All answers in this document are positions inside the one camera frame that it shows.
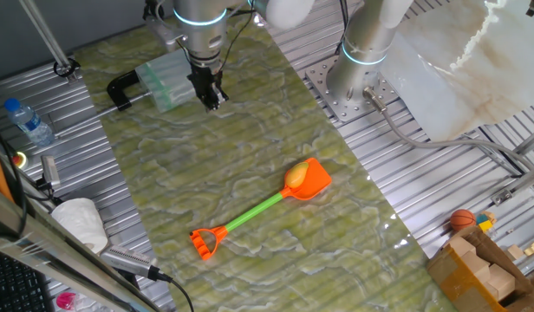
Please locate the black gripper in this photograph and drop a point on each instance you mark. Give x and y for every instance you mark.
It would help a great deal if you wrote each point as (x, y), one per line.
(204, 80)

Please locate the yellow toy mango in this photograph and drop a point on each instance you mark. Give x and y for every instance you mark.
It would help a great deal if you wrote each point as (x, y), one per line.
(296, 174)

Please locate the orange green toy shovel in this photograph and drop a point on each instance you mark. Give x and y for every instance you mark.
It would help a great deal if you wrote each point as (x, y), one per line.
(312, 182)

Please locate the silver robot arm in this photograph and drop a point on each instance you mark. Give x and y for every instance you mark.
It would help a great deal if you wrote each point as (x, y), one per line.
(202, 37)

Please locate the pink plastic object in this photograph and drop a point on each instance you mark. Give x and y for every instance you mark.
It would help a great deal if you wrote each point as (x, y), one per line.
(65, 300)

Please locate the dark hanging object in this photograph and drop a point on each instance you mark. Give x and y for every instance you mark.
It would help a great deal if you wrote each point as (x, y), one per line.
(532, 8)

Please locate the translucent plastic box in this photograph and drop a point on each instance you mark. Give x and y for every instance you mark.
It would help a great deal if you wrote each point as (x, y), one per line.
(163, 84)

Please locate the black C-clamp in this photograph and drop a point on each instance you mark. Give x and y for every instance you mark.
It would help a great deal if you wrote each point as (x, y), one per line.
(117, 89)

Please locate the green marble pattern mat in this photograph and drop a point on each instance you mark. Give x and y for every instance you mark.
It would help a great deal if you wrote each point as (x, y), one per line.
(249, 268)

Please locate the metal stand pole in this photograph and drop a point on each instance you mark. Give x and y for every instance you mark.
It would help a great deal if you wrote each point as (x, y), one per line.
(46, 39)

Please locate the clear water bottle blue cap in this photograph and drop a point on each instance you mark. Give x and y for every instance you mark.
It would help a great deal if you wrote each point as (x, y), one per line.
(30, 125)

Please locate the white marble pattern sheet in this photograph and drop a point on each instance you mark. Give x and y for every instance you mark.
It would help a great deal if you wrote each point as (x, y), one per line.
(423, 95)

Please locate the small toy basketball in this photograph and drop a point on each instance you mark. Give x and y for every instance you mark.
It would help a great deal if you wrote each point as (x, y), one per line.
(463, 219)

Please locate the black keyboard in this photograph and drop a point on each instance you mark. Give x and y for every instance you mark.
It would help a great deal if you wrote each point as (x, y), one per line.
(13, 286)

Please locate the light wooden block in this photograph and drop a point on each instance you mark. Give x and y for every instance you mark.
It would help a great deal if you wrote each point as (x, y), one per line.
(475, 264)
(490, 216)
(460, 247)
(501, 281)

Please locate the blue toy block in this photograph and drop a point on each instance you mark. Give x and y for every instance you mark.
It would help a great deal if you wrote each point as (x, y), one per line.
(482, 217)

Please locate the yellow toy block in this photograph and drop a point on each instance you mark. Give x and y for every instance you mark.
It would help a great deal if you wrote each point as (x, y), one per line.
(485, 225)

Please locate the brown cardboard box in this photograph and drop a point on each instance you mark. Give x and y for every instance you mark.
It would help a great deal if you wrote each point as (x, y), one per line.
(462, 286)

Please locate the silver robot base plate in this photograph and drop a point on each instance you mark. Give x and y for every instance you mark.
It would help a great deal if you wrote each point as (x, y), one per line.
(349, 108)

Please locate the small silver camera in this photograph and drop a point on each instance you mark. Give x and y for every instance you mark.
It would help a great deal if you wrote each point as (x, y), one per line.
(49, 170)

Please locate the silver grilled camera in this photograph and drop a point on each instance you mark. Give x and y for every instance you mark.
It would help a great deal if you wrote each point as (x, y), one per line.
(126, 260)

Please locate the aluminium frame bar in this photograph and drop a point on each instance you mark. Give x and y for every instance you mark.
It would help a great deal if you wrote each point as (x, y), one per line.
(54, 255)

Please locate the aluminium bar with bracket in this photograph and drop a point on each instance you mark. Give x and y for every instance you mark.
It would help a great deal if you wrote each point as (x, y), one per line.
(522, 182)

